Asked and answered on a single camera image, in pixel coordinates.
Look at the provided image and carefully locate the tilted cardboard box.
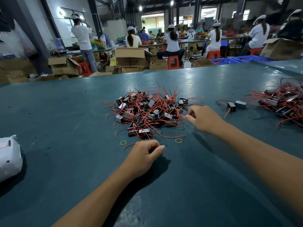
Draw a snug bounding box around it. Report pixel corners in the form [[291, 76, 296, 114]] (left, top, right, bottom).
[[260, 38, 303, 61]]

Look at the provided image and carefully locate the white plastic shell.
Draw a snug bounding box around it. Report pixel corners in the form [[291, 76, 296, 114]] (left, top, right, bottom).
[[0, 135, 23, 183]]

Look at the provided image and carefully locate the shallow cardboard box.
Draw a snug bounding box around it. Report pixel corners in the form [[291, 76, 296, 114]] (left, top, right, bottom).
[[194, 59, 216, 67]]

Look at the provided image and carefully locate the large closed cardboard box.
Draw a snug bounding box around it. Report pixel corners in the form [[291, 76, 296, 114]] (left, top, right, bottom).
[[115, 47, 147, 68]]

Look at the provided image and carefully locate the person's right forearm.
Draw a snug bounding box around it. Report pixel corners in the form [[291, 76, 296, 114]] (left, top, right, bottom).
[[220, 121, 303, 216]]

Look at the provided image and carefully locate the person's left hand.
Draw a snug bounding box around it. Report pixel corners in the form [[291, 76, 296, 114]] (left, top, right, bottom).
[[121, 140, 166, 181]]

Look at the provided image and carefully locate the blue plastic crate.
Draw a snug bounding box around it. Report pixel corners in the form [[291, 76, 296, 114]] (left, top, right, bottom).
[[232, 55, 277, 63], [211, 57, 240, 65]]

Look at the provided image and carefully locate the person's right hand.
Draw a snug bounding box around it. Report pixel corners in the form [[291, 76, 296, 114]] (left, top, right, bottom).
[[186, 105, 229, 136]]

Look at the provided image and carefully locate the low cardboard box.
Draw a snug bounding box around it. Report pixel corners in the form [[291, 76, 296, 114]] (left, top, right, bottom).
[[150, 58, 169, 70]]

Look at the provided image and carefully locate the person's left forearm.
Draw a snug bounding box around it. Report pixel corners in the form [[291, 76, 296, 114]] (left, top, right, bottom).
[[52, 170, 138, 227]]

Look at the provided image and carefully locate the central pile of wired modules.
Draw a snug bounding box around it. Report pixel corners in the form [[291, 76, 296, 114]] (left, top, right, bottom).
[[104, 85, 204, 149]]

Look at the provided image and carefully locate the open cardboard box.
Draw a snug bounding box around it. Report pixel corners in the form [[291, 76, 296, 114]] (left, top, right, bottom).
[[48, 56, 81, 76]]

